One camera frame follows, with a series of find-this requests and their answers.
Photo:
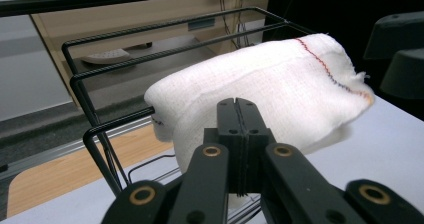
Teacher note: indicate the white power strip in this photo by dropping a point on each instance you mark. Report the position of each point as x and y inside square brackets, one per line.
[106, 55]

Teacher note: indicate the white cabinet panel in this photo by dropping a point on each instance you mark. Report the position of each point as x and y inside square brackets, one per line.
[23, 70]

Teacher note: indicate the aluminium floor rail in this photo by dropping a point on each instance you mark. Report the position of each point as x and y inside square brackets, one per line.
[50, 150]

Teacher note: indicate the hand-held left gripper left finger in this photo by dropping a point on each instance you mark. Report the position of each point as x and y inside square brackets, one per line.
[228, 124]

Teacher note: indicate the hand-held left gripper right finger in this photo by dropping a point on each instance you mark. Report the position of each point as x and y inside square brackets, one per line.
[253, 130]

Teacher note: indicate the light wooden desk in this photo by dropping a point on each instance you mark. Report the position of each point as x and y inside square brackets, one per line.
[100, 24]

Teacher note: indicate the white cloth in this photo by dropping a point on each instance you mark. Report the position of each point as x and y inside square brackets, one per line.
[266, 84]

